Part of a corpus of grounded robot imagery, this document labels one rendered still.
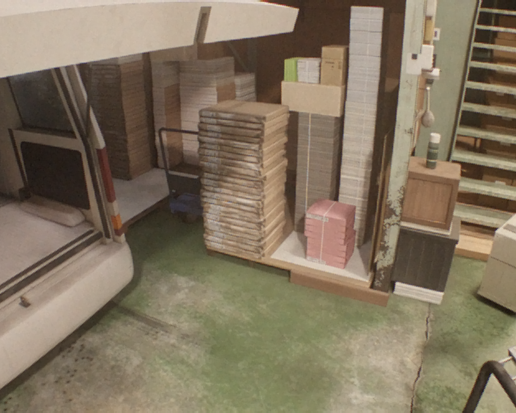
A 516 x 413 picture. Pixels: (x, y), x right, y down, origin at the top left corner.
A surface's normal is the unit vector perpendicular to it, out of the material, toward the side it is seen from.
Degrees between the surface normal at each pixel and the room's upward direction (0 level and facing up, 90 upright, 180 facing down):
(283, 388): 0
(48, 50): 106
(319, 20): 90
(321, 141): 90
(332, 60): 89
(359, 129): 90
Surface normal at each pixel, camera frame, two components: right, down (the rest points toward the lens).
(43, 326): 0.90, 0.13
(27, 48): 0.83, 0.46
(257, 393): 0.00, -0.90
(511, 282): -0.77, 0.27
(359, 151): -0.44, 0.39
